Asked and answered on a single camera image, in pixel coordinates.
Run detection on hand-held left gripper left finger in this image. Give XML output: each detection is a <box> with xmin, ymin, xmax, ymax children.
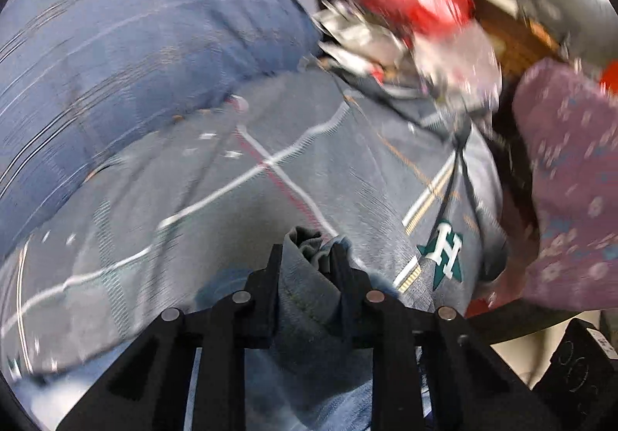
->
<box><xmin>55</xmin><ymin>245</ymin><xmax>283</xmax><ymax>431</ymax></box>

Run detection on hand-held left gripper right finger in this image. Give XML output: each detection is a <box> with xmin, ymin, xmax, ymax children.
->
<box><xmin>331</xmin><ymin>245</ymin><xmax>563</xmax><ymax>431</ymax></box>

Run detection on grey plaid bed sheet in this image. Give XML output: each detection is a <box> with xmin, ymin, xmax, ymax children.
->
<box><xmin>0</xmin><ymin>71</ymin><xmax>508</xmax><ymax>388</ymax></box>

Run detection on blue denim pants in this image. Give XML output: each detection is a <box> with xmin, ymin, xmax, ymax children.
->
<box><xmin>186</xmin><ymin>225</ymin><xmax>435</xmax><ymax>431</ymax></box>

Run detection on white silver crumpled cloth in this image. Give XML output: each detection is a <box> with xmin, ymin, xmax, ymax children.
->
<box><xmin>314</xmin><ymin>0</ymin><xmax>503</xmax><ymax>113</ymax></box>

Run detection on purple floral cloth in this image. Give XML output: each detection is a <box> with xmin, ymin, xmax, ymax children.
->
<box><xmin>512</xmin><ymin>56</ymin><xmax>618</xmax><ymax>311</ymax></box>

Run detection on blue plaid pillow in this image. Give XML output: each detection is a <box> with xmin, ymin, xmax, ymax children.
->
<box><xmin>0</xmin><ymin>0</ymin><xmax>322</xmax><ymax>258</ymax></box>

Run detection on wooden furniture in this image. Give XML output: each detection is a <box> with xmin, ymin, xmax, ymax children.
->
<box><xmin>415</xmin><ymin>0</ymin><xmax>575</xmax><ymax>74</ymax></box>

